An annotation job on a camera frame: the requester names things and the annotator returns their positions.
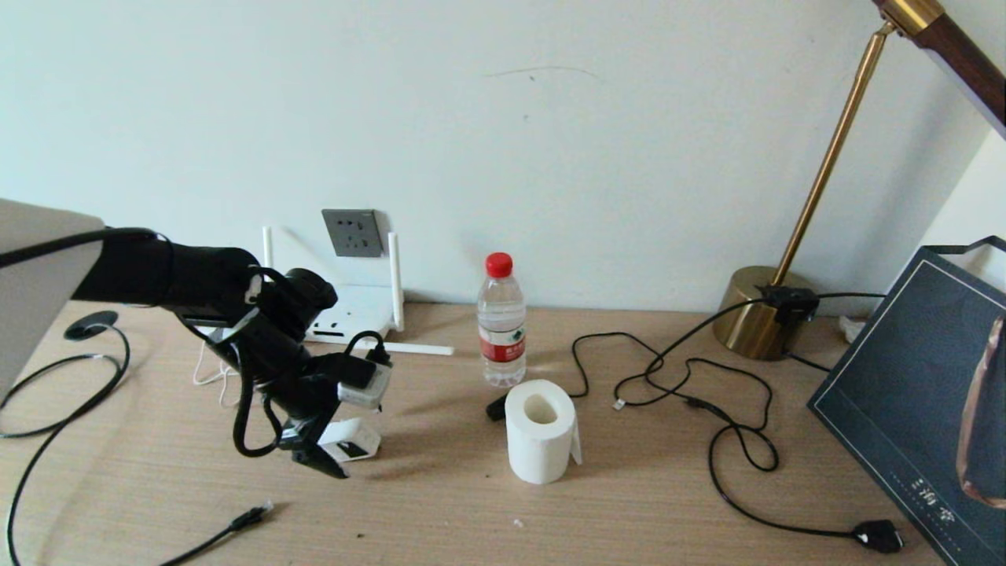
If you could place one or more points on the dark blue paper gift bag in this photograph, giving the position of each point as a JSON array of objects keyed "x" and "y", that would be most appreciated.
[{"x": 904, "y": 393}]

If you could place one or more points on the clear water bottle red cap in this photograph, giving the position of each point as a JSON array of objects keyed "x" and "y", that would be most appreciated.
[{"x": 501, "y": 314}]

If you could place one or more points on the black adapter on lamp base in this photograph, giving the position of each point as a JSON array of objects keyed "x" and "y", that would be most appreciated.
[{"x": 787, "y": 302}]

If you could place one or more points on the small white object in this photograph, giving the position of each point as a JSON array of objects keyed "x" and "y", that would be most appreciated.
[{"x": 850, "y": 328}]

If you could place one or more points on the black round desk grommet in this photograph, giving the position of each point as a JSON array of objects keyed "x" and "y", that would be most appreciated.
[{"x": 90, "y": 324}]

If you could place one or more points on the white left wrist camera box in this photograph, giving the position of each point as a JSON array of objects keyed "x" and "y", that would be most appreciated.
[{"x": 365, "y": 389}]

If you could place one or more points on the brass desk lamp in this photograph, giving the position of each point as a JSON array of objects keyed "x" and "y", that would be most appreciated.
[{"x": 754, "y": 321}]

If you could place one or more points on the white router with antennas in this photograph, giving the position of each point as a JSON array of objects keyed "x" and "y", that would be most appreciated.
[{"x": 361, "y": 306}]

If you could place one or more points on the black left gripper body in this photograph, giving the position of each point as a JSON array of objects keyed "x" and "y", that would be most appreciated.
[{"x": 295, "y": 377}]

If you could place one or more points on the grey wall socket plate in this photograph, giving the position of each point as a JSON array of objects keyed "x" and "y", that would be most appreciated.
[{"x": 354, "y": 233}]

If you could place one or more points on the white toilet paper roll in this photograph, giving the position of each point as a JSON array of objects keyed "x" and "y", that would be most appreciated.
[{"x": 538, "y": 448}]

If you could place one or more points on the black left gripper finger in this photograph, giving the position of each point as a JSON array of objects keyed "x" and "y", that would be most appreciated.
[
  {"x": 318, "y": 462},
  {"x": 300, "y": 432}
]

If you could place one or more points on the white power adapter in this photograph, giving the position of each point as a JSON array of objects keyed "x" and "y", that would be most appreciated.
[{"x": 357, "y": 444}]

